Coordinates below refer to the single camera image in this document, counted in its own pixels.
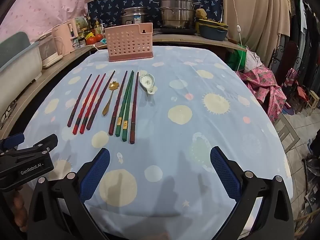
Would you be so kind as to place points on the dark sauce bottle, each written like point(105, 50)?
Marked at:
point(88, 25)

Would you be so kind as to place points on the pink perforated utensil holder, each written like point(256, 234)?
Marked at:
point(127, 45)

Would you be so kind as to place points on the wooden rolling pin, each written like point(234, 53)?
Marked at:
point(233, 40)

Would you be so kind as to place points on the person's left hand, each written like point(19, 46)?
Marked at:
point(20, 210)

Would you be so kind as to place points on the yellow-rimmed blue bowl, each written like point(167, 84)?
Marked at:
point(207, 20)
point(217, 25)

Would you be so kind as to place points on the green cloth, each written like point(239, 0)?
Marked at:
point(236, 57)

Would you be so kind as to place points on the navy printed cloth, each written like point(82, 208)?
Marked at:
point(112, 5)

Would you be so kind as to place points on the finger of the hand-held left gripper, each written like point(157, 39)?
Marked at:
point(13, 140)
point(40, 146)

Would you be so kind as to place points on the wooden stool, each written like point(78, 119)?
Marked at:
point(312, 97)

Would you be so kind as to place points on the black eyeglasses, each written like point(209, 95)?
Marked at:
point(5, 116)

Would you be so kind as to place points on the pink dotted sheet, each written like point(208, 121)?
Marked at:
point(50, 5)

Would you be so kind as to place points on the dark red chopstick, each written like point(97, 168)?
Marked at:
point(101, 100)

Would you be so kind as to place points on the beige curtain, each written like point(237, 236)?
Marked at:
point(257, 12)

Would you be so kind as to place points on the small white jar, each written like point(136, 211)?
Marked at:
point(77, 43)

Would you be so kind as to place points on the stainless steel steamer pot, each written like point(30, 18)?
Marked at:
point(176, 12)

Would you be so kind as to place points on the black induction cooker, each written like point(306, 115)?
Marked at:
point(175, 31)

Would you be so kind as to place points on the blue planet print tablecloth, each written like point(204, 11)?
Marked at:
point(175, 135)

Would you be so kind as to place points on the maroon chopstick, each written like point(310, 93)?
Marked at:
point(135, 105)
point(119, 102)

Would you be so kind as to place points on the small lidded steel pot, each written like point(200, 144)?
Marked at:
point(111, 25)

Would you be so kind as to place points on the grey wooden side counter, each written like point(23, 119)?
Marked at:
point(37, 85)

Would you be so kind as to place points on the hanging clothes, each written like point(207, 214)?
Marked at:
point(305, 30)

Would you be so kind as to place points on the white storage box blue lid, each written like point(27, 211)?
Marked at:
point(22, 65)

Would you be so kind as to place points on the glass kettle white base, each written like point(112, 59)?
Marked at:
point(48, 51)

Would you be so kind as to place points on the white ceramic spoon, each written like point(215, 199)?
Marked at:
point(146, 81)

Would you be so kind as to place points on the yellow label oil bottle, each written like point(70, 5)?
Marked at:
point(97, 27)

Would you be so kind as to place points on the wooden shelf board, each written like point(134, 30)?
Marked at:
point(175, 40)

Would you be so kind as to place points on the grey metal frame chair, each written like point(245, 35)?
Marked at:
point(287, 130)

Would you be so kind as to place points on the blue plastic basin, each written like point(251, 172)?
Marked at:
point(212, 35)

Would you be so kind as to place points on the steel rice cooker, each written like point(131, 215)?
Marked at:
point(135, 17)

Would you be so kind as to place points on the red tomato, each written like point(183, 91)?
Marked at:
point(99, 37)
point(90, 40)

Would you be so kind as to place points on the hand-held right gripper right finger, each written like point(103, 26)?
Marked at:
point(225, 172)

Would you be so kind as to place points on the pink electric kettle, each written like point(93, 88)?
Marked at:
point(63, 37)

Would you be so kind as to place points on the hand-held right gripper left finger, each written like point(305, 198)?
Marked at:
point(96, 172)

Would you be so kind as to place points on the dark purple chopstick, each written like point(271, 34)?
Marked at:
point(80, 100)

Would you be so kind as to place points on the gold flower spoon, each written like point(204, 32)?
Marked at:
point(113, 86)

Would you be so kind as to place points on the pink pineapple print cloth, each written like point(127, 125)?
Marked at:
point(265, 85)

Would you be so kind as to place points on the dark iron chair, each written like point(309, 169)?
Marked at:
point(287, 62)

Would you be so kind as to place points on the yellow loofah sponge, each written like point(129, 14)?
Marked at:
point(201, 13)

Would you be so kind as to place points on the green chopstick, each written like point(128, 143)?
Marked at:
point(128, 110)
point(125, 100)

